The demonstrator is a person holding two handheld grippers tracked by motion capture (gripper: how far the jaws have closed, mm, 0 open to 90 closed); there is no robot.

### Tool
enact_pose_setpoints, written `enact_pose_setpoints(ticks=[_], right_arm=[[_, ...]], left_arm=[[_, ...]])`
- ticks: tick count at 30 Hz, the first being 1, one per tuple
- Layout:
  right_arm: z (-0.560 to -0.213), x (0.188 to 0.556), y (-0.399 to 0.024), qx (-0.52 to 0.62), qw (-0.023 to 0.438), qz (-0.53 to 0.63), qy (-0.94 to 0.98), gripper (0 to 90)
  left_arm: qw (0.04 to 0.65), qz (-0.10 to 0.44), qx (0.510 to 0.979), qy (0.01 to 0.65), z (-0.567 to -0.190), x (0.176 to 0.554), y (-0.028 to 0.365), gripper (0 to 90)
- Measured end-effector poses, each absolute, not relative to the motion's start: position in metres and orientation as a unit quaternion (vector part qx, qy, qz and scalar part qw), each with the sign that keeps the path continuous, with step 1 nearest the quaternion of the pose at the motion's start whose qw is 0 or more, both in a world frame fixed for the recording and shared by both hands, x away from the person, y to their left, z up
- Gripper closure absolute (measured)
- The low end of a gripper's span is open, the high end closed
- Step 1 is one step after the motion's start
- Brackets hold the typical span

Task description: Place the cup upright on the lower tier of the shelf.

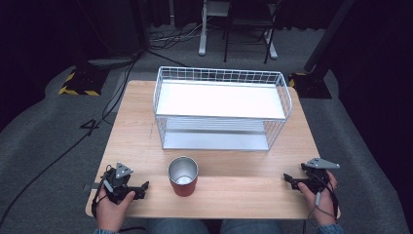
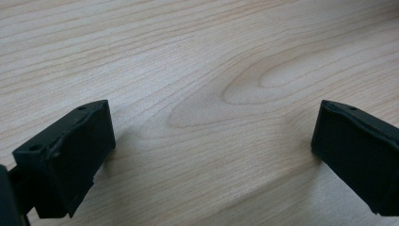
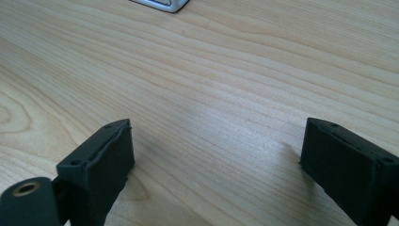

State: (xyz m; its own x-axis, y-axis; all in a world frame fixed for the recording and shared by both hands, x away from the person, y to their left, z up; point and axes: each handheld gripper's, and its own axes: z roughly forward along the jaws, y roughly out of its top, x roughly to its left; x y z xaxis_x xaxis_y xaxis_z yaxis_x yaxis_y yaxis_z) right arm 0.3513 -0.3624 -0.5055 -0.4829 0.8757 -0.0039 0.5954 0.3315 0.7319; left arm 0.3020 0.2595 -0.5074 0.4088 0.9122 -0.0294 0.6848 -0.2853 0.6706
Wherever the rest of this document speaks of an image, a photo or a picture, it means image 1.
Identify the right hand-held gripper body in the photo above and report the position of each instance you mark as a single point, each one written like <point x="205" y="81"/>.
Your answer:
<point x="316" y="177"/>

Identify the white metal stand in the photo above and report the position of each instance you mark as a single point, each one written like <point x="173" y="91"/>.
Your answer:
<point x="207" y="29"/>

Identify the grey flat stand base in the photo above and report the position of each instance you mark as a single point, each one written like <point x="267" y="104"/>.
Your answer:
<point x="112" y="61"/>

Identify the black yellow striped stand base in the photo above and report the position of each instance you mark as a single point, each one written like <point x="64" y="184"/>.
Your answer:
<point x="82" y="81"/>
<point x="308" y="85"/>

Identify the person's left hand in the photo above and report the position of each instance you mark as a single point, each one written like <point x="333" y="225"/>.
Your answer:
<point x="112" y="213"/>

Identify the black slanted pole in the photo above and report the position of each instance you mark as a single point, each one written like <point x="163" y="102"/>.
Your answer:
<point x="328" y="34"/>

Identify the red cup with metal inside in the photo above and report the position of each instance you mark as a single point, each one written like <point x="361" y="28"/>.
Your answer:
<point x="183" y="187"/>

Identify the black metal frame stand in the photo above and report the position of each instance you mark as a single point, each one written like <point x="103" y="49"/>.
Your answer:
<point x="246" y="22"/>

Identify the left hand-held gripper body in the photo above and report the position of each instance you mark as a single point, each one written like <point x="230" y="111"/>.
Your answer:
<point x="117" y="187"/>

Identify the person's right hand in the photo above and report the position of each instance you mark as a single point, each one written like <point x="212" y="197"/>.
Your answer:
<point x="321" y="208"/>

